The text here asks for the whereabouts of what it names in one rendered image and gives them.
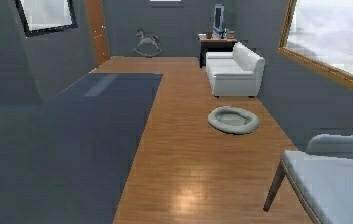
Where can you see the pale grey armchair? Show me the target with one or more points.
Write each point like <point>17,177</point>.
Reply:
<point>330,180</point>

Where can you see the grey round pet bed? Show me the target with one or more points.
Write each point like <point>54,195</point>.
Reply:
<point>233,120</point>

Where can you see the white sofa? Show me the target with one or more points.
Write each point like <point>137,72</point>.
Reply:
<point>232,71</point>

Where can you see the grey rocking horse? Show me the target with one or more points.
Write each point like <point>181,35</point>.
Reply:
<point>147,42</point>

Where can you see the dark wooden side table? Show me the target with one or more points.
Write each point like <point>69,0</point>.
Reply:
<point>214,45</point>

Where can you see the small dark cup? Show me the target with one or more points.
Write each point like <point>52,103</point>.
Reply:
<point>209,34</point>

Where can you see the small grey box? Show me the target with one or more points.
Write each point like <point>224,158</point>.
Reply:
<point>230,34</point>

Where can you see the brown wooden room door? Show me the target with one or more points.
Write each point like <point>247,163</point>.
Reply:
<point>97,31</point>

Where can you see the black framed window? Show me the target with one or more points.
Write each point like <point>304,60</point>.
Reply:
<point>45,15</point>

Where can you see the wooden framed window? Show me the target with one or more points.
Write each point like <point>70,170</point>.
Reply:
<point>330,36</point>

